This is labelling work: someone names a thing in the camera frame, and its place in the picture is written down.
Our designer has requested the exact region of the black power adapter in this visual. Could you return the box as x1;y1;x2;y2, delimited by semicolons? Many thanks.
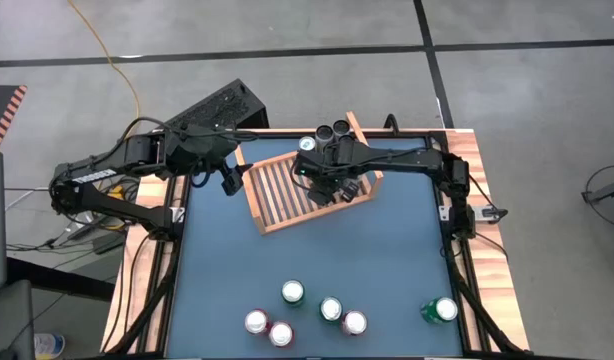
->
91;230;127;256

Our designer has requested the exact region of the grey metal stand base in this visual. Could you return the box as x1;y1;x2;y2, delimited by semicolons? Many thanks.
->
584;174;614;206

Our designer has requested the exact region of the red Coca-Cola can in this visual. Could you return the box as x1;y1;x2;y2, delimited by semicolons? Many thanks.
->
243;308;272;335
267;320;296;349
340;309;368;336

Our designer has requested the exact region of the black cable loop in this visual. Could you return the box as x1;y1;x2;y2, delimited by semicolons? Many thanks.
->
580;164;614;250

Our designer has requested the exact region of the black floor beam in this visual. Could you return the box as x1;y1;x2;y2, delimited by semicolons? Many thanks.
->
6;257;116;302

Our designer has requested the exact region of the green Sprite can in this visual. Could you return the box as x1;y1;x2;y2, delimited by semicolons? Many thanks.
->
317;296;344;324
280;279;306;308
419;296;459;325

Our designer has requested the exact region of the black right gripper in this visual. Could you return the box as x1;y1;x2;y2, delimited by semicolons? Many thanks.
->
306;169;366;207

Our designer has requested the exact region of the yellow extension cable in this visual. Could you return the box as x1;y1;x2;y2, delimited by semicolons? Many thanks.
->
66;0;141;136

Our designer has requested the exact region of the wooden slatted shelf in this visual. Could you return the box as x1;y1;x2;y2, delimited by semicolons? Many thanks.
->
230;110;386;235

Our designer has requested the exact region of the white blue yellow bag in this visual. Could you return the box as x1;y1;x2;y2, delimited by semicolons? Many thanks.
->
34;333;67;360

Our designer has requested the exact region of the black aluminium table frame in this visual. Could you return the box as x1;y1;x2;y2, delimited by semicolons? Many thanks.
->
102;127;533;360

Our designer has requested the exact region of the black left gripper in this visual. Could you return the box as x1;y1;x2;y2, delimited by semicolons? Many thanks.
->
196;128;256;197

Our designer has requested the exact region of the black floor cable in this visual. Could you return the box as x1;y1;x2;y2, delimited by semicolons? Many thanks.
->
4;172;156;254

